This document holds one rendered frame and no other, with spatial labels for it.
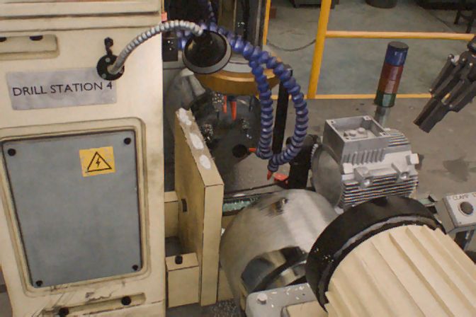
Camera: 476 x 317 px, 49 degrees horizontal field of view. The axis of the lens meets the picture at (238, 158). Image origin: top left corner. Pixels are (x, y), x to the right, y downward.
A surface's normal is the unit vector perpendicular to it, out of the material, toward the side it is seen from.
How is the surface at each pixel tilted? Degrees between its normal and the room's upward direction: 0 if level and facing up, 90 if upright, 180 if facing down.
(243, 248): 54
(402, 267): 22
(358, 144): 90
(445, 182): 0
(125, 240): 90
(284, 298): 0
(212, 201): 90
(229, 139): 90
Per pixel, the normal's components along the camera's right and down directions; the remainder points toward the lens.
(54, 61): 0.29, 0.54
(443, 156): 0.07, -0.83
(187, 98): -0.65, -0.49
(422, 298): -0.30, -0.73
